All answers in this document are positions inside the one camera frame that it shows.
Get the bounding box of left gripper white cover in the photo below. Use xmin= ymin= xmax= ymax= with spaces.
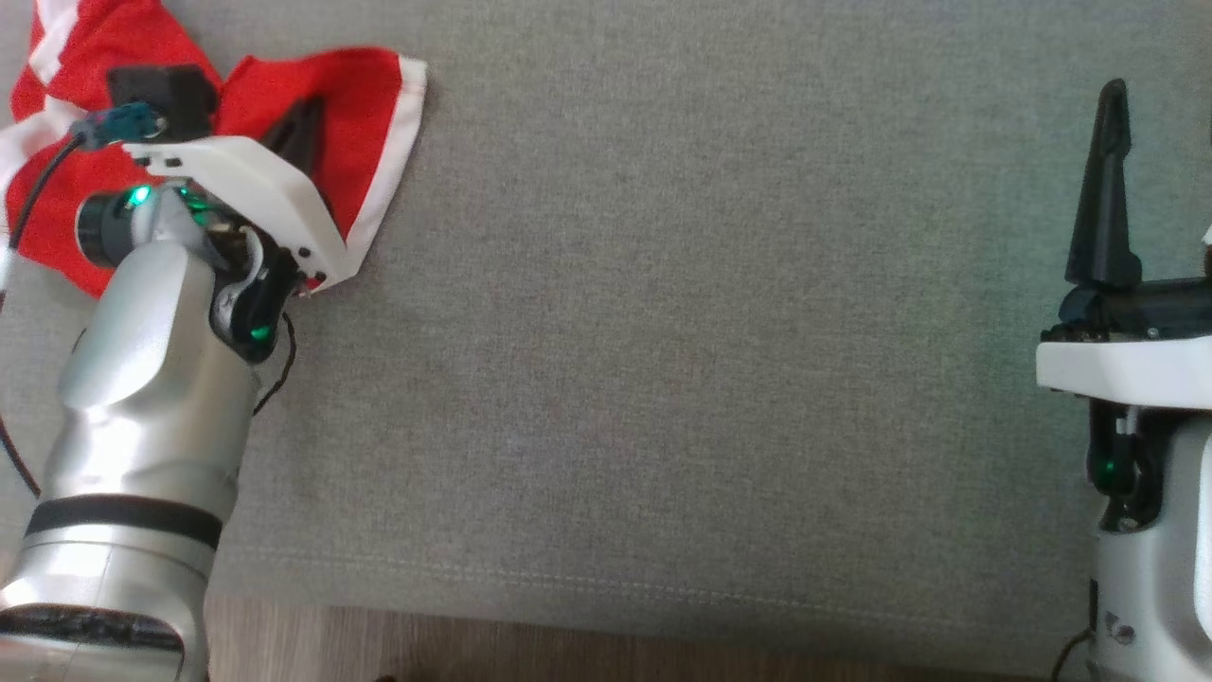
xmin=122 ymin=93 xmax=348 ymax=286

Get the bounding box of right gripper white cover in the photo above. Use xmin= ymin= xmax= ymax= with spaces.
xmin=1034 ymin=79 xmax=1212 ymax=411

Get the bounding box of red basketball jersey white trim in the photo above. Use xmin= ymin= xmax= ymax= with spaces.
xmin=0 ymin=0 xmax=428 ymax=300

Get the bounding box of grey sofa seat cushion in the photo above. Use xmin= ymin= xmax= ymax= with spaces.
xmin=0 ymin=0 xmax=1212 ymax=679

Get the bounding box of black cable with teal connector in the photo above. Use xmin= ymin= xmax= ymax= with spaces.
xmin=0 ymin=101 xmax=169 ymax=500

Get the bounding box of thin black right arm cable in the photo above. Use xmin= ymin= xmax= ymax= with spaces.
xmin=1051 ymin=623 xmax=1099 ymax=682

